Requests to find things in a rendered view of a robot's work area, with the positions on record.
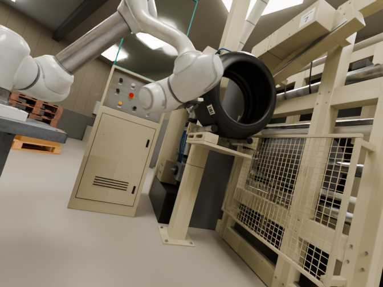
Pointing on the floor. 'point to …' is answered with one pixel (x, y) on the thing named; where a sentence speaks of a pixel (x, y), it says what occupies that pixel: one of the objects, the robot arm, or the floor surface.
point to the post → (183, 199)
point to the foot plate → (174, 239)
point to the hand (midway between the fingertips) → (198, 99)
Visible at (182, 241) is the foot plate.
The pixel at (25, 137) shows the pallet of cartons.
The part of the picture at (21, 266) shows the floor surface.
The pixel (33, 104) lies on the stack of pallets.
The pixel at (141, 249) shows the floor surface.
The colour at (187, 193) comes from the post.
